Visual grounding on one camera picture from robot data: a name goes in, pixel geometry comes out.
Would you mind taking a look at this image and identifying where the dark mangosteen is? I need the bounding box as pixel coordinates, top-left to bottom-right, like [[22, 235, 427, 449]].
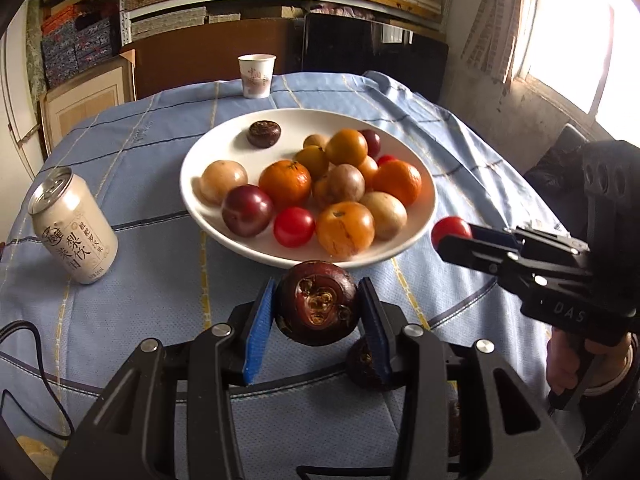
[[246, 119, 282, 148], [271, 260, 361, 347], [345, 337, 404, 392]]

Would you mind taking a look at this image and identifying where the orange persimmon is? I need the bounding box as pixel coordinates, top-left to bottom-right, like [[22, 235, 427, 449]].
[[316, 202, 375, 259], [326, 129, 368, 166]]

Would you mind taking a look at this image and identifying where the brown round fruit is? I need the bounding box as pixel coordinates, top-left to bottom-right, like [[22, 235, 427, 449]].
[[360, 191, 408, 240], [200, 159, 248, 205]]

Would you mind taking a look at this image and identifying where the dark purple plum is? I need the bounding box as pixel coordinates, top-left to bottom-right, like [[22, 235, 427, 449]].
[[221, 184, 274, 237]]

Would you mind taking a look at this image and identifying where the small red tomato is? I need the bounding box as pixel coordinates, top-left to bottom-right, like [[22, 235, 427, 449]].
[[376, 155, 396, 166]]

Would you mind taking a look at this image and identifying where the large yellow-brown pear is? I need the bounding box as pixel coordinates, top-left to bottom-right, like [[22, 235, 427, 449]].
[[314, 164, 366, 207]]

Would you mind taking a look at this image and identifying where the small mandarin orange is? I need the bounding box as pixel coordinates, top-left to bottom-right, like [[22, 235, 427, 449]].
[[258, 159, 312, 210]]

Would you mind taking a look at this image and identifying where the small dark plum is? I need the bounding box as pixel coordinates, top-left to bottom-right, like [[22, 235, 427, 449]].
[[360, 129, 381, 159]]

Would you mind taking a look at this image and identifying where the yellow-orange persimmon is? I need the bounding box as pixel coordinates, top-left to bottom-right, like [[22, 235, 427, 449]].
[[294, 145, 330, 181]]

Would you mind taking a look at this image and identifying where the small brown kiwi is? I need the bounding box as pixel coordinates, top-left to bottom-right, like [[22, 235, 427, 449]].
[[303, 133, 329, 150]]

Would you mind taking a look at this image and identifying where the large orange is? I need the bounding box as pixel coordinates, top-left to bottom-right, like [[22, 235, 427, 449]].
[[372, 159, 422, 206]]

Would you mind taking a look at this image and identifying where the person's right hand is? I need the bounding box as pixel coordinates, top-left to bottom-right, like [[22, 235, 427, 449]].
[[546, 326, 634, 396]]

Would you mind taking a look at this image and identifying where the white oval plate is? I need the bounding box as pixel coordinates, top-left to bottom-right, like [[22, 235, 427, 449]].
[[179, 107, 438, 270]]

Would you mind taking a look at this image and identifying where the bright window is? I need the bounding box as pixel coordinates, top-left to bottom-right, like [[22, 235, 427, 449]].
[[522, 0, 639, 144]]

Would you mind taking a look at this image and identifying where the white beverage can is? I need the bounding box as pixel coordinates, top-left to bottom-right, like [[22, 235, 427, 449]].
[[28, 167, 118, 285]]

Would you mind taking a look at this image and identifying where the white paper cup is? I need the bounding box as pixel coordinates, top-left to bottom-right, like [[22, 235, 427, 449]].
[[238, 54, 277, 99]]

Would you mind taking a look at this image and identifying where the brown wooden cabinet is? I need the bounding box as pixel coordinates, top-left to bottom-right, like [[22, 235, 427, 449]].
[[125, 18, 304, 99]]

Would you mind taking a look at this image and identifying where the framed wooden board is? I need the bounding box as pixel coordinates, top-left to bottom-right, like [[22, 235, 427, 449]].
[[40, 50, 137, 155]]

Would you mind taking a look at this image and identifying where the stack of blue patterned boxes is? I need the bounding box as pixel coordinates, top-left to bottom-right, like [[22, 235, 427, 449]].
[[41, 18, 114, 89]]

